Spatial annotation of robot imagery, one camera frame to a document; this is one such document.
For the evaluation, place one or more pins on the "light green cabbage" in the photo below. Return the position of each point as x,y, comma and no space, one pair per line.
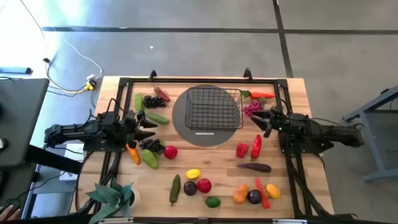
150,158

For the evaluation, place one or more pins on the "light green pepper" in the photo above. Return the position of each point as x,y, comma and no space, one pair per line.
138,102

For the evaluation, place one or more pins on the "red bell pepper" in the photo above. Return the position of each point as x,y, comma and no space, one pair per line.
242,150

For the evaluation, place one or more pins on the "yellow lemon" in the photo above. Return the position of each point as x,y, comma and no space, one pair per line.
193,174

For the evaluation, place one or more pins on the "person's hand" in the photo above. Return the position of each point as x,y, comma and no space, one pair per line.
9,214

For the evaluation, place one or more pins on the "red tomato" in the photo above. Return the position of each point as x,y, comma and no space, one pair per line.
204,185

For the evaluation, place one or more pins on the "black metal table frame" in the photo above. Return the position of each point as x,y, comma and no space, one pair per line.
202,80

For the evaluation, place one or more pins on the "thin red chili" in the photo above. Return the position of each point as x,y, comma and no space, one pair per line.
263,194

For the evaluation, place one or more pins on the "black grape bunch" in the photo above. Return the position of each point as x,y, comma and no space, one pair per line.
150,145
153,102

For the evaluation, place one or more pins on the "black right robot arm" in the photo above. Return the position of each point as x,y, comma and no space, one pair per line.
335,133

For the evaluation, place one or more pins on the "orange carrot with green leaves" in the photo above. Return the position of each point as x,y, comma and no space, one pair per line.
262,95

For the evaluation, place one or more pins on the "yellow plug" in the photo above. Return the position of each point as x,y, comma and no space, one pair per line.
89,86

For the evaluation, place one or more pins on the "purple eggplant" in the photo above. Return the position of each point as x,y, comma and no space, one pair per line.
256,167

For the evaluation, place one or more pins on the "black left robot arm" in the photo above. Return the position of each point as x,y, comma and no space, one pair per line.
74,130

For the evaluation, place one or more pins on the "green lime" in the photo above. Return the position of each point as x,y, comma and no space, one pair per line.
213,202

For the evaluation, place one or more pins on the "long red pepper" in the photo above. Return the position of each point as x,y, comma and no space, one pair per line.
257,147

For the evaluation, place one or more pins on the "green cucumber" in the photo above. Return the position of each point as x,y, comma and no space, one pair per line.
158,118

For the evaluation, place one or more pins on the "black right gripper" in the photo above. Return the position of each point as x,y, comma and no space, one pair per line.
280,121

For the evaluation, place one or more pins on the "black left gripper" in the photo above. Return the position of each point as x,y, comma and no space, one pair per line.
129,127

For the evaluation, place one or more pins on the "dark grey desk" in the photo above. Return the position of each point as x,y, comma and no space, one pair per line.
21,118

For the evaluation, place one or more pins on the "orange bell pepper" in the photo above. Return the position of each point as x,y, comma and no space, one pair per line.
241,194

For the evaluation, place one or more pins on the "white power adapter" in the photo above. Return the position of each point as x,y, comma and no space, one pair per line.
91,77

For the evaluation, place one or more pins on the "red apple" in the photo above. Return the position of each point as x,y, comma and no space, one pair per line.
170,152

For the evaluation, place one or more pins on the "pink grape bunch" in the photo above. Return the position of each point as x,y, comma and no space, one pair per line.
252,108

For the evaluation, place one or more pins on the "round grey woven placemat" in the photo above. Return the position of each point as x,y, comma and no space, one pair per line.
199,138

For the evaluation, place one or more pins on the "yellow pepper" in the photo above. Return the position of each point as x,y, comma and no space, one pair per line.
273,191

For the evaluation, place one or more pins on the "green plant in white pot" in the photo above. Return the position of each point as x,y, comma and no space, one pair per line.
112,196

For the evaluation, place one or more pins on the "small orange pepper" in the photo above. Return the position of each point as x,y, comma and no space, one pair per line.
134,156

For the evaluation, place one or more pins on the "dark red pepper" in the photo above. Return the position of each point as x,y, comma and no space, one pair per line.
162,94

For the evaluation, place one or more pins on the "blue-grey side table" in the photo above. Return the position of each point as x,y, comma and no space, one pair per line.
370,105

